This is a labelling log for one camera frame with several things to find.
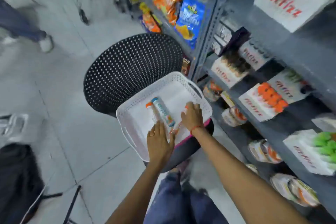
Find small orange yellow snack packet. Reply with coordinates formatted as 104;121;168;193
139;2;162;34

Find person's left forearm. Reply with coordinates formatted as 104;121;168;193
105;159;170;224

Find black perforated chair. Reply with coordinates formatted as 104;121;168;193
83;33;215;173

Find person's right hand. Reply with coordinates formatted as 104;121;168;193
180;101;205;133

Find white tube orange cap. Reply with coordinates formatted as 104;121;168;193
170;104;190;135
145;101;161;125

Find white display box black tubes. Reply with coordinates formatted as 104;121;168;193
238;40;272;71

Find dark purple box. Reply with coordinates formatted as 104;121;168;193
211;27;250;57

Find white display box brown tubes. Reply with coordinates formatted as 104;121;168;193
211;55;251;89

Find brown snack packet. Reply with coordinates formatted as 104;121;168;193
181;57;192;76

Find person's right forearm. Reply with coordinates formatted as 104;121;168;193
191;126;311;224

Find blue jeans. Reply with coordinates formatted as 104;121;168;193
143;171;229;224

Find white tube blue cap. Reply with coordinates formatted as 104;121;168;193
151;97;176;128

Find grey metal shelf rack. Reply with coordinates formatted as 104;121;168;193
119;0;336;224

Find blue snack packet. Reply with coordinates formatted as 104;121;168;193
174;0;207;50

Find white plastic lattice basket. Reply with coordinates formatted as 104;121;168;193
116;71;213;163

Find person's left hand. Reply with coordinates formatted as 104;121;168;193
146;121;176;165

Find white display box orange tubes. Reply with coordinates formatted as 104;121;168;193
238;82;289;123

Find black tripod leg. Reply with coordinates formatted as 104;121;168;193
62;185;82;224

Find black bag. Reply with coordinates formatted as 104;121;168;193
0;143;46;224

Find small yellow box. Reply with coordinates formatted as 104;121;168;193
220;91;236;108

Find white display box mixed tubes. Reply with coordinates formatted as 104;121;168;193
267;68;313;104

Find orange wrist thread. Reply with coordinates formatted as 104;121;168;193
190;125;205;136

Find white orange food packet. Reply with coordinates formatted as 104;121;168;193
203;80;223;103
221;105;248;128
247;139;282;164
270;173;320;208

